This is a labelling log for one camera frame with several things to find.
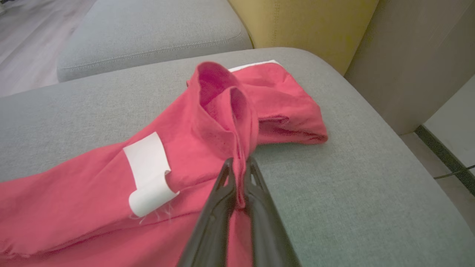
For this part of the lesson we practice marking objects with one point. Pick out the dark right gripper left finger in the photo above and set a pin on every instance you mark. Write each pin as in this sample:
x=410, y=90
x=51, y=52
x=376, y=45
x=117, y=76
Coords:
x=211, y=233

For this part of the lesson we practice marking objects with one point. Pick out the plain red garment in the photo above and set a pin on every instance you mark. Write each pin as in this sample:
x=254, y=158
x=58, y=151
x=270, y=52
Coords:
x=92, y=185

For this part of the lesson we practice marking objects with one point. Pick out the large yellow sofa backrest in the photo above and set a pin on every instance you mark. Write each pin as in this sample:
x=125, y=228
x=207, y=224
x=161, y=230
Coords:
x=315, y=26

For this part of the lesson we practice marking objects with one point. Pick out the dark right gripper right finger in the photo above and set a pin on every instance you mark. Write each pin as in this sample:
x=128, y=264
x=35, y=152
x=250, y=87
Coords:
x=269, y=233

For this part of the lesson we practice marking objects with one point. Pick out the grey sofa seat cushion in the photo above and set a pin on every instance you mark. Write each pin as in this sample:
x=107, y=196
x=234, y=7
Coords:
x=148, y=29

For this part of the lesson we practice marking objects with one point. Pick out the grey and yellow sofa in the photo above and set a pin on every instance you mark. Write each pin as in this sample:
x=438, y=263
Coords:
x=352, y=185

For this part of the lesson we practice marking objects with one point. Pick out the beige cardboard box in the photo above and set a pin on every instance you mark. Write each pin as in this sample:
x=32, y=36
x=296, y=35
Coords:
x=415, y=55

